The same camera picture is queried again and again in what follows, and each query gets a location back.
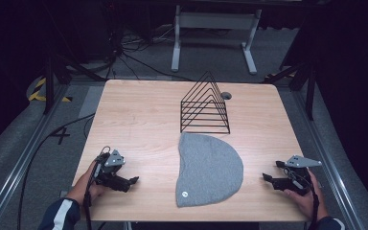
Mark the grey round table grommet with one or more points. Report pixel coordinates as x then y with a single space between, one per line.
226 95

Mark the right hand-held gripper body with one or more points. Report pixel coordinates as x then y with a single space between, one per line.
297 179

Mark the person's right hand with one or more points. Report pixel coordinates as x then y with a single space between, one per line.
310 201

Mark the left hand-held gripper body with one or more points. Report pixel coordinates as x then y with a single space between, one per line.
113 159

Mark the black metal stand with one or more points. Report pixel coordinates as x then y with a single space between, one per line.
49 83
310 89

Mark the aluminium floor rail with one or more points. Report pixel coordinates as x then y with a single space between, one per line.
22 159
329 153

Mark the white metal stand frame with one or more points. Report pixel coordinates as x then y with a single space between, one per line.
215 20

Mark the grey knit beanie hat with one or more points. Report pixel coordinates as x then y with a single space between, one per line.
209 169

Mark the person's left hand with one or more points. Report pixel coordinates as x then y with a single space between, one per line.
86 188

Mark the yellow black floor tape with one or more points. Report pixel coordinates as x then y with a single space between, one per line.
38 92

